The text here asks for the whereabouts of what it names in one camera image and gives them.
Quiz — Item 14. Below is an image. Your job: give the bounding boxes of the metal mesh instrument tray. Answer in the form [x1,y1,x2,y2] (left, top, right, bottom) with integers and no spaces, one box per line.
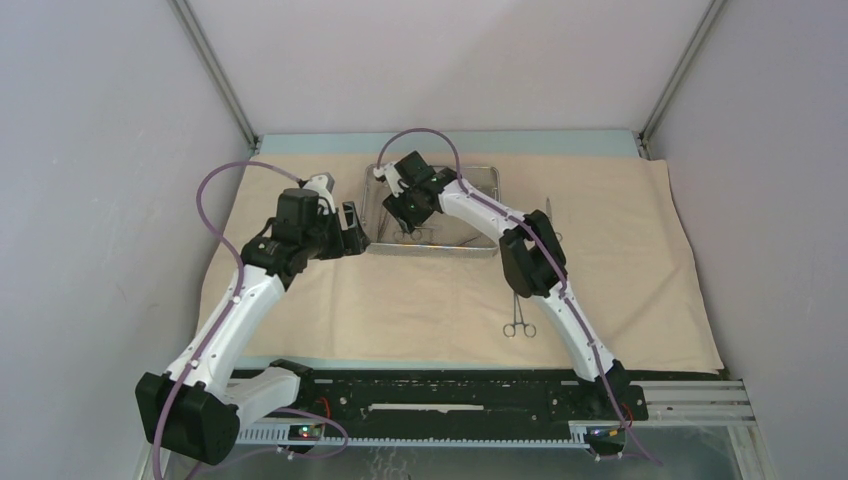
[360,164,499,258]

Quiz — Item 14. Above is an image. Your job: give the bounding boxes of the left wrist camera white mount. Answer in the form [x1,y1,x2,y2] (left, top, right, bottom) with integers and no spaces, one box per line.
[298,172,338,215]

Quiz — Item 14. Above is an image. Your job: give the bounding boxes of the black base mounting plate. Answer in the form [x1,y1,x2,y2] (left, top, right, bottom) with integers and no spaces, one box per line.
[225,368,649,442]

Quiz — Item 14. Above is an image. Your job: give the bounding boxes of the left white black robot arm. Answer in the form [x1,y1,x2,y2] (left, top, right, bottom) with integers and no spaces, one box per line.
[135,188,369,465]

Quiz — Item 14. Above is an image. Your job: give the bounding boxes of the aluminium frame rail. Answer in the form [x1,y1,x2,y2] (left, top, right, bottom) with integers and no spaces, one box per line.
[237,370,755,451]

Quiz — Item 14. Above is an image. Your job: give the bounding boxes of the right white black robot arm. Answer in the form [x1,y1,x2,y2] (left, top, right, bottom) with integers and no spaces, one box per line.
[374,151,631,418]

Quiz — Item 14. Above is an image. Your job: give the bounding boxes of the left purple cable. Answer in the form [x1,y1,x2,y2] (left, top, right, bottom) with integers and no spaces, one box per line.
[150,160,349,480]

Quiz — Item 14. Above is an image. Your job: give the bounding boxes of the beige wrapping cloth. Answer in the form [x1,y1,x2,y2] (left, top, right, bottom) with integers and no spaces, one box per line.
[198,153,727,374]

